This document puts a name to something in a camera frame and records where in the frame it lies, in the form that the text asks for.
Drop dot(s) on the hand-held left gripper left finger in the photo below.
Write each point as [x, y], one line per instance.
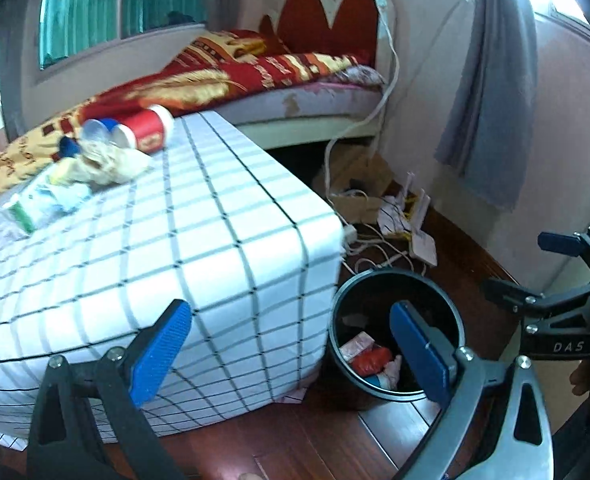
[162, 350]

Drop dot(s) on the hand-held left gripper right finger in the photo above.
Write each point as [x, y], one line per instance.
[420, 355]

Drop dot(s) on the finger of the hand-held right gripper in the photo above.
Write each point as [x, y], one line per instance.
[557, 242]
[505, 294]

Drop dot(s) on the black trash bin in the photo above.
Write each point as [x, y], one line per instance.
[340, 332]

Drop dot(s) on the white blue plastic packet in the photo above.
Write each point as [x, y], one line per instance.
[62, 195]

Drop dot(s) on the cream wrapper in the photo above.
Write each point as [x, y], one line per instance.
[110, 167]

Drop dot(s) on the green white carton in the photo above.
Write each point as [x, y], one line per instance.
[22, 215]

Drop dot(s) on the red paper cup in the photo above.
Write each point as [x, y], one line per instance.
[147, 127]

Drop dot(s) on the blue cloth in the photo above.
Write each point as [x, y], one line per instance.
[68, 146]

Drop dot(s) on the person's right hand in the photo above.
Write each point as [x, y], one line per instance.
[581, 377]

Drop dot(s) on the white crumpled wrapper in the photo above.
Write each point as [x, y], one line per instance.
[390, 372]

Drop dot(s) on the red plastic packet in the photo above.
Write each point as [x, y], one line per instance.
[372, 361]

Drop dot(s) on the pink packet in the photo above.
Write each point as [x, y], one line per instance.
[357, 345]

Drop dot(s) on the white router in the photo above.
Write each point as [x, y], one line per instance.
[424, 249]

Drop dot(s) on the white checked tablecloth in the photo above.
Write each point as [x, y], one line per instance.
[200, 240]

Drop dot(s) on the white power strip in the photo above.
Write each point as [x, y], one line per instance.
[350, 236]

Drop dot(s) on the grey corner curtain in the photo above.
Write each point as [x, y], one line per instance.
[490, 80]

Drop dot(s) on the brown cardboard box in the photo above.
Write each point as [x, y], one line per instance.
[362, 180]

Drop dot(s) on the pink floral sheet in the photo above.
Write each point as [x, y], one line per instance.
[357, 75]

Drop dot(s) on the red yellow printed blanket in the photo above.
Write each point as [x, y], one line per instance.
[200, 77]

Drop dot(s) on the bed mattress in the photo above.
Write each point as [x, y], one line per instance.
[295, 105]

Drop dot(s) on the grey window curtain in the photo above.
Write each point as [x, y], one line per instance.
[17, 70]

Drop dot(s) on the red white bed headboard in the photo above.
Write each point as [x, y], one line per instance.
[325, 20]

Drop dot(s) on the large glass window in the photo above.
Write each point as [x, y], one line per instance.
[120, 0]

